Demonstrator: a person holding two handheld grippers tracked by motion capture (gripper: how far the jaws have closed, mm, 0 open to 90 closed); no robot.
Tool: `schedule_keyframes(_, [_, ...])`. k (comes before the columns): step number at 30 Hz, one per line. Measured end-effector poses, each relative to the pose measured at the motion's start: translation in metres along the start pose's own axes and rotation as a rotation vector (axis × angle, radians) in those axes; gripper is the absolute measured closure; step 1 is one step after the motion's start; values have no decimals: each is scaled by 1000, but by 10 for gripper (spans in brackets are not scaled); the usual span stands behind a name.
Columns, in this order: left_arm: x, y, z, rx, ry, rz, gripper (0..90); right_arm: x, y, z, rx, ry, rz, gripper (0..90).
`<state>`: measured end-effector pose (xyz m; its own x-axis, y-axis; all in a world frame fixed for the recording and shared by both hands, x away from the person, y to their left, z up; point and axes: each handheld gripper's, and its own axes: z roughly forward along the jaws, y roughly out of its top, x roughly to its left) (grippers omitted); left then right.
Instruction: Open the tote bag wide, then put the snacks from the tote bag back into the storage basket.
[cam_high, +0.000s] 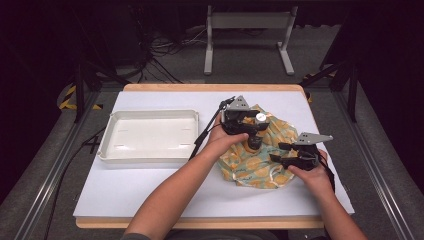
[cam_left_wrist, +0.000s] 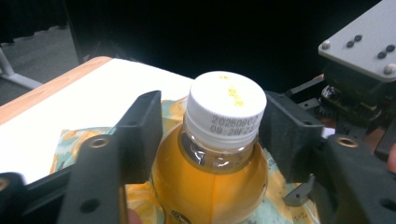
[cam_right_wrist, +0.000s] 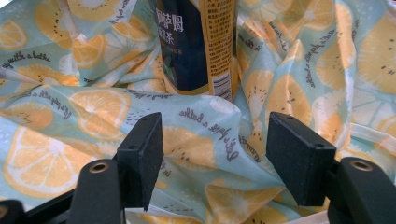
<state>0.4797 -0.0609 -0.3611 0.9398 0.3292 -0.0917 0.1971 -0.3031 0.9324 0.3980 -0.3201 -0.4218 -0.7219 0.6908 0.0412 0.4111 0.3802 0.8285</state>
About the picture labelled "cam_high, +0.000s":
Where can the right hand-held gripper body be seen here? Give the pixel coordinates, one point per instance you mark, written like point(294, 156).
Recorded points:
point(308, 156)

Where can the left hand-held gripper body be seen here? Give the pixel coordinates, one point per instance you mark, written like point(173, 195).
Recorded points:
point(233, 121)

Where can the orange print fabric bag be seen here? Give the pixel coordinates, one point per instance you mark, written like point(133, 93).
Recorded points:
point(256, 166)

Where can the person's left hand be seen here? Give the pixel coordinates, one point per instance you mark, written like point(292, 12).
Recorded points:
point(221, 140)

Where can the person's right hand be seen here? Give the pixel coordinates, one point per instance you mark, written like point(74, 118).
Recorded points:
point(316, 180)

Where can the black metal stand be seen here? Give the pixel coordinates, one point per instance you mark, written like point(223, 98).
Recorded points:
point(351, 90)
point(79, 90)

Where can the white plastic tray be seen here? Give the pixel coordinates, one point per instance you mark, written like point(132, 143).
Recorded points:
point(150, 136)

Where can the white table sheet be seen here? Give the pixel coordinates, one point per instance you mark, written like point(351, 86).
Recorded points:
point(133, 190)

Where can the yellow black hazard tape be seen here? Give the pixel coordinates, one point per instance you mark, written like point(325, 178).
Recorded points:
point(68, 95)

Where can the grey metal stand frame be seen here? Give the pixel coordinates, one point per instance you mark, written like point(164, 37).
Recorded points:
point(250, 20)

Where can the aluminium frame rail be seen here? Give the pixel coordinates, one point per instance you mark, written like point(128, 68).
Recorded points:
point(43, 190)
point(396, 210)

